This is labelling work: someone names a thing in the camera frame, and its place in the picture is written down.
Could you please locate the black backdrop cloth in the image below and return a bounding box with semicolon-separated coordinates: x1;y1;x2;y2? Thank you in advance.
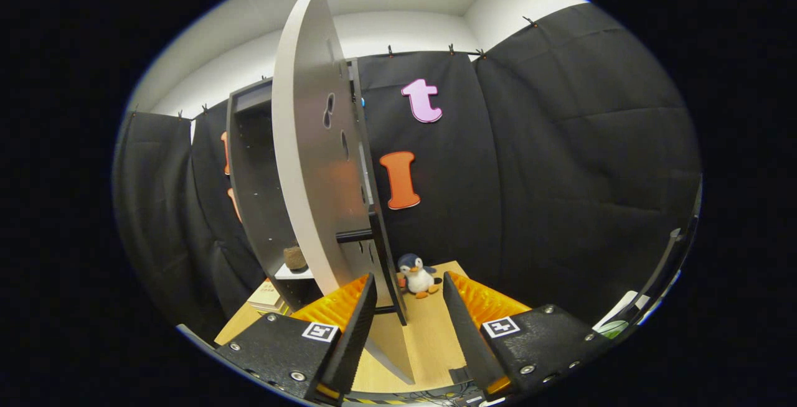
112;2;704;333

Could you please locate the black monitor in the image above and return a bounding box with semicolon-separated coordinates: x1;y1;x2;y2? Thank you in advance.
613;177;704;333

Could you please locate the black door handle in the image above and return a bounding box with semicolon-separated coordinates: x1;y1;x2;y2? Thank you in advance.
336;207;410;327

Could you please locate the white and green sheet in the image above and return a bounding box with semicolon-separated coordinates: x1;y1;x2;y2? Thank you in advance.
592;291;651;339

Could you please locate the grey shoe cabinet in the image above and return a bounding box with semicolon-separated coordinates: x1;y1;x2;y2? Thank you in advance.
225;58;374;314

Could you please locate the brown fuzzy shoe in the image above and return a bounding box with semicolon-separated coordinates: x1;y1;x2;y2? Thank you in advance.
283;245;309;272

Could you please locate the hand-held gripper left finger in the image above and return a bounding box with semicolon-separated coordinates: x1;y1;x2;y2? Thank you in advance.
215;272;378;403

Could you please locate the beige cover book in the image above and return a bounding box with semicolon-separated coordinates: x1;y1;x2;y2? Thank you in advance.
248;279;286;308

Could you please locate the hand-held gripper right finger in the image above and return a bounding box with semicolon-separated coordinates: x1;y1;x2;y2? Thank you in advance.
442;270;617;398

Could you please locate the penguin plush toy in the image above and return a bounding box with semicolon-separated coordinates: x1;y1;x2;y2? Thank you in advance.
397;253;444;299

